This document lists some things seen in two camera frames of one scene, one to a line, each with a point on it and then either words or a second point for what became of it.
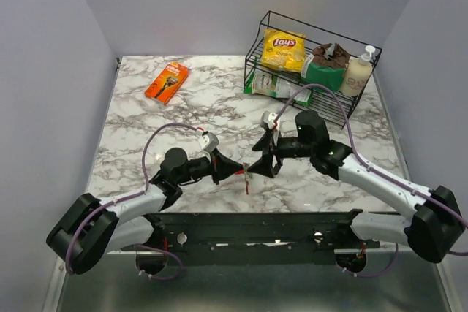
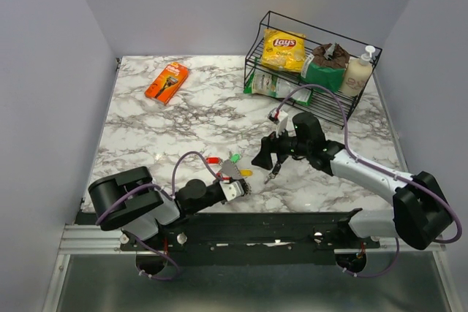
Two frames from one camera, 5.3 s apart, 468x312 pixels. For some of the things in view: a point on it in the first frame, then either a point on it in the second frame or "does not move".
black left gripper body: [199, 168] → [212, 196]
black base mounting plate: [254, 239] does not move
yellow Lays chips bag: [284, 50] does not move
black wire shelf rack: [292, 61] does not move
